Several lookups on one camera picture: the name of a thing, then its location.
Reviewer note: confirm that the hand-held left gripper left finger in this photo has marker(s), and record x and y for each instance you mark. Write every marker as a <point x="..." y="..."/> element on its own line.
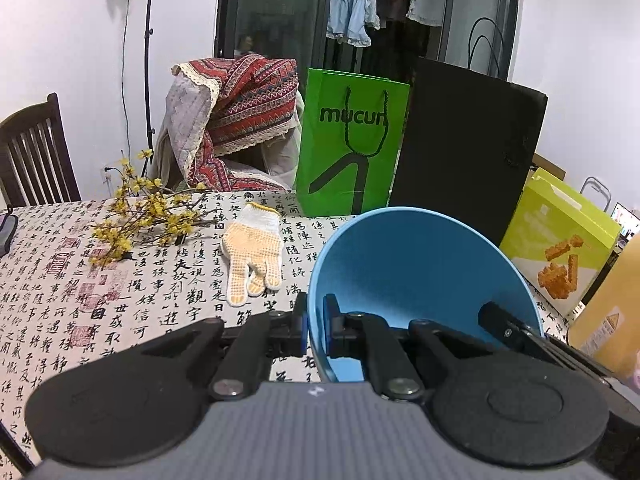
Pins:
<point x="301" y="325"/>

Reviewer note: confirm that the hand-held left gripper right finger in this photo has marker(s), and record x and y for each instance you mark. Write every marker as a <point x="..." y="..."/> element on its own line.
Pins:
<point x="330" y="325"/>

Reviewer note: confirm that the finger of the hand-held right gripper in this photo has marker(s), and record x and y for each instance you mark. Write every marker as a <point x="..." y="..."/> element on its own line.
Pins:
<point x="510" y="327"/>

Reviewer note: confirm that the blue bowl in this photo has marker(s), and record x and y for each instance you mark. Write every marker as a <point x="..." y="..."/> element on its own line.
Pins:
<point x="410" y="270"/>

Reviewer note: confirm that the yellow thermos jug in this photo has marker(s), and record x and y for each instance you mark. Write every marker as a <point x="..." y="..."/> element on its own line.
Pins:
<point x="615" y="310"/>

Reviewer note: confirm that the white yellow dotted work glove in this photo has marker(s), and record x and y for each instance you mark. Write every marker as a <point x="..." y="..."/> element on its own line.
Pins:
<point x="250" y="250"/>

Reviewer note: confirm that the green snack box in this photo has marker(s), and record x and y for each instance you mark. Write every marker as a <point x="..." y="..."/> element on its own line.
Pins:
<point x="540" y="230"/>

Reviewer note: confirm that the small lit screen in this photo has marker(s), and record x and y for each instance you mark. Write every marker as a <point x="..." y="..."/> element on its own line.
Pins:
<point x="626" y="220"/>

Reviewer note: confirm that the green paper bag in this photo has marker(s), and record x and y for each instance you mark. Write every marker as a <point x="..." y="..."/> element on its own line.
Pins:
<point x="325" y="160"/>

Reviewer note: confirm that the beige cloth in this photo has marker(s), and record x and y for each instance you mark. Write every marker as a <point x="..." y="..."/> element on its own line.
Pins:
<point x="287" y="160"/>

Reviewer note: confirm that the black paper bag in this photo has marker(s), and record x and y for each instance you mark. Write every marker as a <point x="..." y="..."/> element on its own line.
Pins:
<point x="460" y="150"/>

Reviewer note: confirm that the yellow flower branch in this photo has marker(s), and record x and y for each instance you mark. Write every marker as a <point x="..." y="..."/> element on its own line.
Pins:
<point x="150" y="210"/>

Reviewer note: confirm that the red patterned quilted blanket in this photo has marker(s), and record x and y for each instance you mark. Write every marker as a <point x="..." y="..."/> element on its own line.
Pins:
<point x="250" y="100"/>

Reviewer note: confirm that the studio light on stand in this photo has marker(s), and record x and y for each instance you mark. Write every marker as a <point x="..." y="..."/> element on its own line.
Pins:
<point x="148" y="85"/>

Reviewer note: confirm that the grey purple pouch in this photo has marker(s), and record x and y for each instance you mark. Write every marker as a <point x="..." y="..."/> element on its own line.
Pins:
<point x="6" y="232"/>

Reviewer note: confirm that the dark wooden chair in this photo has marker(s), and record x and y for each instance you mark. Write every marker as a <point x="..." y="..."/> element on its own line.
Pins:
<point x="35" y="160"/>

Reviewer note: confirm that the black framed glass door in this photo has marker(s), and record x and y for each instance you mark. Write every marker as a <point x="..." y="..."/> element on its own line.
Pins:
<point x="265" y="10"/>

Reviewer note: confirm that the light blue hanging shirt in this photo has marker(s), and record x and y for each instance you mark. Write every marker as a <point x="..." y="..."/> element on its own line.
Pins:
<point x="352" y="5"/>

